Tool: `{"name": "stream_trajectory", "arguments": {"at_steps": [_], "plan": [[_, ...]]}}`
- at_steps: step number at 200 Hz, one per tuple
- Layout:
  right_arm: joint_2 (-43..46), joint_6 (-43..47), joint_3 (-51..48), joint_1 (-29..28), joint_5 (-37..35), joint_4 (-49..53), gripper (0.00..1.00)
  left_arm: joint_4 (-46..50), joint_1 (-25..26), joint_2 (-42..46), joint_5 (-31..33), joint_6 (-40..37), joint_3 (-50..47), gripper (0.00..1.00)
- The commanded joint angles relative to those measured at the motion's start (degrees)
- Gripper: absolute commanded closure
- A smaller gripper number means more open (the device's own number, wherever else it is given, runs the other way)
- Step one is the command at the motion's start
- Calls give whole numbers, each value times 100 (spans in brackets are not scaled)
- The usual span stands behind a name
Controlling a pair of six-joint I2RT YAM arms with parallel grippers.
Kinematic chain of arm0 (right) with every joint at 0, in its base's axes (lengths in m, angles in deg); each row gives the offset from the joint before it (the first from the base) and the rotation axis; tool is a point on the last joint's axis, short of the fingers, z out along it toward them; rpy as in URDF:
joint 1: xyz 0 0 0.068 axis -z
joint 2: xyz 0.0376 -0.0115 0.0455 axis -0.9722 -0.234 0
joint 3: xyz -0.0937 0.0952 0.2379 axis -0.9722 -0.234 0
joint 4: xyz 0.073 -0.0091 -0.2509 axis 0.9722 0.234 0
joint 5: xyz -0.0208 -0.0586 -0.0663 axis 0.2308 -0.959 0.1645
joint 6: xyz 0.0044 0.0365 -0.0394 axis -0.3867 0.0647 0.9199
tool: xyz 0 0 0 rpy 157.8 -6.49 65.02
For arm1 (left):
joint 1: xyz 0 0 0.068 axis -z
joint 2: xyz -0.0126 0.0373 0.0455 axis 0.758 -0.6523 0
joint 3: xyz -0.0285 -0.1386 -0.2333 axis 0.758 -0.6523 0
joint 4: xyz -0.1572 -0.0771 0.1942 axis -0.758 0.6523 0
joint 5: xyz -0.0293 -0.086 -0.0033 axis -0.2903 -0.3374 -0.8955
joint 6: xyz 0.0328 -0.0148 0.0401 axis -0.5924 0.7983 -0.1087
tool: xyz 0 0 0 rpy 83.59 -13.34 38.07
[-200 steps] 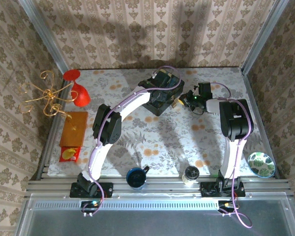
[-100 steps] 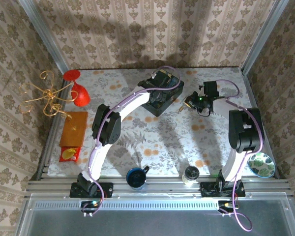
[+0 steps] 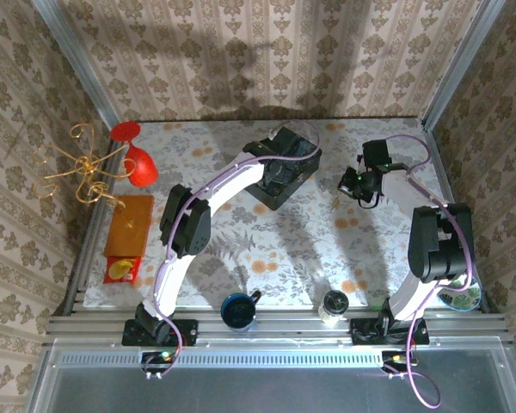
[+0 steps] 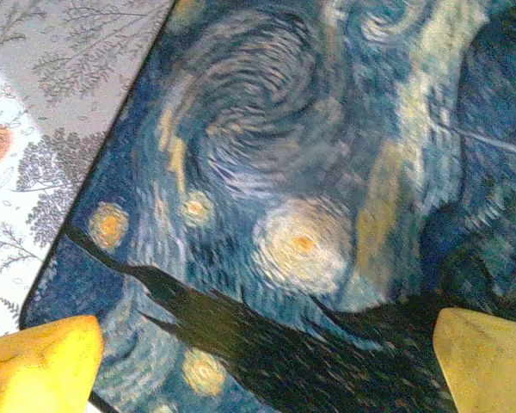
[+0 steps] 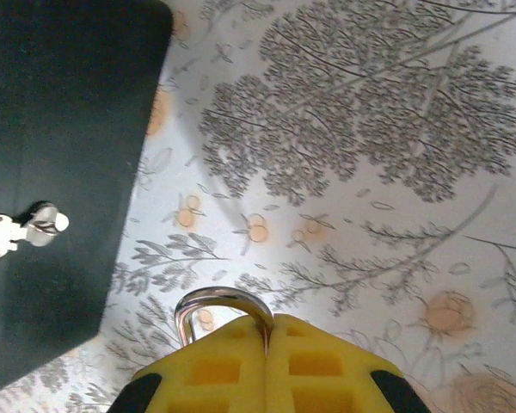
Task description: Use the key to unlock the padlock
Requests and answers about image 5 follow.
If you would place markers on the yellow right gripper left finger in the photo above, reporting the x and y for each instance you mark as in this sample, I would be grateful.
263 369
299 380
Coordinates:
210 378

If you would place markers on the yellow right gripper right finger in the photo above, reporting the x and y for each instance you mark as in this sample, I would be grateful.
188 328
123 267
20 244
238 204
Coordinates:
327 378

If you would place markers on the small brass padlock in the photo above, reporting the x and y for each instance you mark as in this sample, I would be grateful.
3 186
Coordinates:
223 297

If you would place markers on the silver metal hasp latch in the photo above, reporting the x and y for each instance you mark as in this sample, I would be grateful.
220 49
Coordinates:
43 228

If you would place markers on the starry night painted tin box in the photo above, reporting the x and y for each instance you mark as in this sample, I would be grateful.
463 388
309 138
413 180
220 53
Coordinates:
69 107

